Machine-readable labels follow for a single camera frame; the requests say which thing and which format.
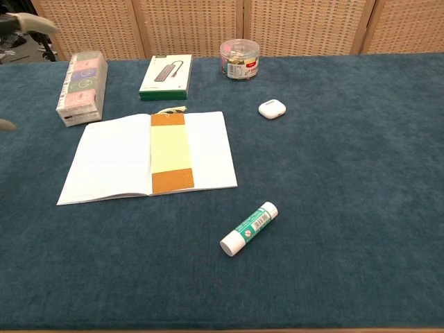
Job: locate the black tripod stand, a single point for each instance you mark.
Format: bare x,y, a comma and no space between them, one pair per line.
46,45

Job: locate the teal tablecloth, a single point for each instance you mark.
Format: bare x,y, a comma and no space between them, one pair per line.
329,190

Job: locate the clear jar of binder clips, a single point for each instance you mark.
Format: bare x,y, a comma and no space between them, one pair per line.
239,62

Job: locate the white green glue stick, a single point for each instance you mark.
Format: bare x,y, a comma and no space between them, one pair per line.
248,230

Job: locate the white earbuds case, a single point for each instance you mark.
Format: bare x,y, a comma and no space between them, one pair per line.
272,109

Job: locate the wrapped pack of tissue packets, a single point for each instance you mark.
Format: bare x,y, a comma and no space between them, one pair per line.
83,86

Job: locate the wicker folding screen panel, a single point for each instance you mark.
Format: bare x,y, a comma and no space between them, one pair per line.
305,24
190,24
97,27
406,24

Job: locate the brown and cream paper bookmark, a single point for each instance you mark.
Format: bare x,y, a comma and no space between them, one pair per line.
171,152

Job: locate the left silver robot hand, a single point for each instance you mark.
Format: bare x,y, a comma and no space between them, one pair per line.
31,23

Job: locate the white green USB hub box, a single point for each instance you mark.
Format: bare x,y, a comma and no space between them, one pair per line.
166,76

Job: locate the open lined white notebook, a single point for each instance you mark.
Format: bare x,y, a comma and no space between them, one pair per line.
104,166

